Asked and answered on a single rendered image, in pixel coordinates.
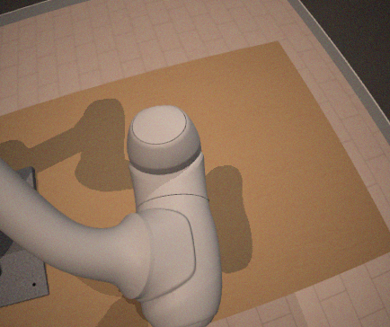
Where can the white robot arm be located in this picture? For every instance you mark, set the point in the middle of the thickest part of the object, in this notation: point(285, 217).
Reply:
point(166, 256)

